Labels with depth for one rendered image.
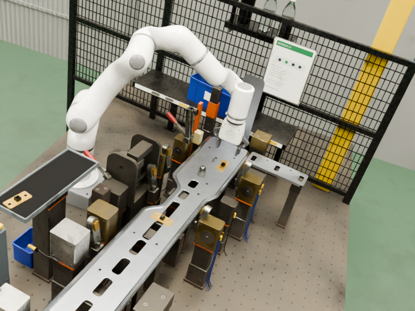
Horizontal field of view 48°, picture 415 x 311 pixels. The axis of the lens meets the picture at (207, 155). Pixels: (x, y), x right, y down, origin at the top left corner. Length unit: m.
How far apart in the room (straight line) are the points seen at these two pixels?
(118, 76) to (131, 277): 0.77
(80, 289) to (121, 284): 0.13
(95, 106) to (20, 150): 1.87
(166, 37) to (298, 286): 1.18
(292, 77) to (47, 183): 1.34
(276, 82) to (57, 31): 3.00
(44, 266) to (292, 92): 1.44
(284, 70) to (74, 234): 1.38
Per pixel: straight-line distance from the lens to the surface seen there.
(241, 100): 1.88
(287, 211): 2.28
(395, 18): 2.29
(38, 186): 1.63
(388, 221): 3.96
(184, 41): 1.76
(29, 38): 5.21
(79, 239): 1.53
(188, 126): 2.07
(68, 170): 1.70
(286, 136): 2.40
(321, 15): 4.14
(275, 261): 2.18
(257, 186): 1.99
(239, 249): 2.17
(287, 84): 2.44
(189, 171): 2.02
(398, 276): 3.53
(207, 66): 1.80
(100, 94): 1.91
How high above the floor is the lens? 2.23
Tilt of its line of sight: 35 degrees down
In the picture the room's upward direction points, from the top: 14 degrees clockwise
